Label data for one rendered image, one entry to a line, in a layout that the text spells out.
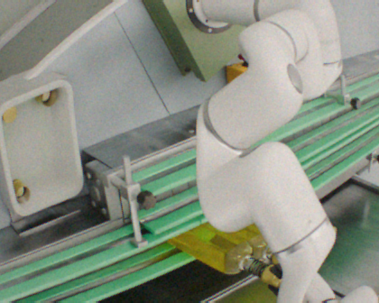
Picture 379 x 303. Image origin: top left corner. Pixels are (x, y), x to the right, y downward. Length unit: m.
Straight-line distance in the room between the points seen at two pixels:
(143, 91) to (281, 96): 0.54
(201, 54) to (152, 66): 0.10
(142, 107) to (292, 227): 0.62
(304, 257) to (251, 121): 0.20
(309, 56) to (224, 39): 0.37
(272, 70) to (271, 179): 0.13
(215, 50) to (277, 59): 0.50
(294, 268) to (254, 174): 0.13
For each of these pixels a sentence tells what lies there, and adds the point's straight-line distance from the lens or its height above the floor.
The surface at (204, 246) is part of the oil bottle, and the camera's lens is 1.11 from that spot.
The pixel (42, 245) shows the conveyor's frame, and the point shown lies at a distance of 1.08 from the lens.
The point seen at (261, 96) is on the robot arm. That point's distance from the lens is 0.76.
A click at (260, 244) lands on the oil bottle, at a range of 1.10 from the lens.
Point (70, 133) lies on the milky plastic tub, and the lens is 1.08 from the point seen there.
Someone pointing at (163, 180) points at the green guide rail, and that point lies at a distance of 1.08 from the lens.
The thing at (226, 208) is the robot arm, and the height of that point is 1.24.
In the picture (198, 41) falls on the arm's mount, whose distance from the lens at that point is 1.22.
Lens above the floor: 1.74
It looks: 46 degrees down
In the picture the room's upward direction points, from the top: 114 degrees clockwise
